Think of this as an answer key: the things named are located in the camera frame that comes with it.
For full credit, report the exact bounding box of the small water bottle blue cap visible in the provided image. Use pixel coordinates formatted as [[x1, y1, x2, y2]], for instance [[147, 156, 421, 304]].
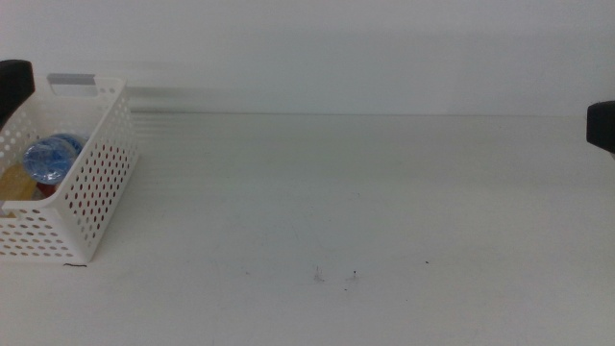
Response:
[[22, 133, 90, 186]]

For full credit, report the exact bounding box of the yellow tea bottle green label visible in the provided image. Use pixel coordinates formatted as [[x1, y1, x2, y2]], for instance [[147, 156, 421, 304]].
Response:
[[0, 161, 38, 220]]

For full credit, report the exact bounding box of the red soda can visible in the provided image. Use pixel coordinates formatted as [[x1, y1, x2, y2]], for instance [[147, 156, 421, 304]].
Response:
[[37, 138, 127, 235]]

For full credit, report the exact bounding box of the white perforated plastic basket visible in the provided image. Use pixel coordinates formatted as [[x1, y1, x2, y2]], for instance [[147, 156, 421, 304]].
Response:
[[0, 73, 140, 264]]

